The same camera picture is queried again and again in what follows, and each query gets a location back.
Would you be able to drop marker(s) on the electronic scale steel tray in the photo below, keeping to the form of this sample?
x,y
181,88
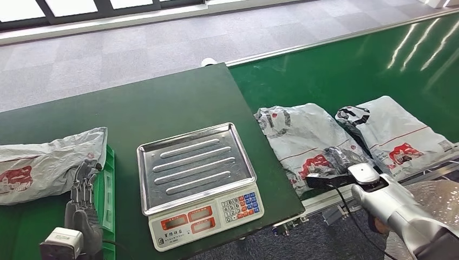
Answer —
x,y
197,168

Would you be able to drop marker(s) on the white parcel bag black print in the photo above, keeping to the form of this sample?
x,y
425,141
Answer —
x,y
398,129

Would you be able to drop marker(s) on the person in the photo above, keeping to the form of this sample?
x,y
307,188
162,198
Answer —
x,y
437,201

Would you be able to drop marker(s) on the grey parcel bag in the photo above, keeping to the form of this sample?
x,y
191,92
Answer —
x,y
43,168

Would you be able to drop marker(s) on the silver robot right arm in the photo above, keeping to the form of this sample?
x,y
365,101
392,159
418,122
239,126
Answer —
x,y
405,211

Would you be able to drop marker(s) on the green plastic crate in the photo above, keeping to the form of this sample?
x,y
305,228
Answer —
x,y
21,226

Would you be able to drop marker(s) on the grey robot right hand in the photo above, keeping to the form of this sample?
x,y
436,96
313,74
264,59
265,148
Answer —
x,y
340,159

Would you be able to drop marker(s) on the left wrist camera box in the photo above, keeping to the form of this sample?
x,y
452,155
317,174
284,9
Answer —
x,y
61,242

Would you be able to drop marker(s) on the white roller end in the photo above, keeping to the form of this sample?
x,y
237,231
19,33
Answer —
x,y
208,61

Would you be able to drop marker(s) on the black window frame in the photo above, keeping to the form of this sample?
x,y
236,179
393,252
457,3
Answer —
x,y
100,9

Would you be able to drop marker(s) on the green conveyor belt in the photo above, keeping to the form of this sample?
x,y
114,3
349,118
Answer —
x,y
340,64

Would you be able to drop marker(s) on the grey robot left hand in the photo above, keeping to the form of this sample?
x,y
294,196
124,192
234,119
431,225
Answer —
x,y
84,215

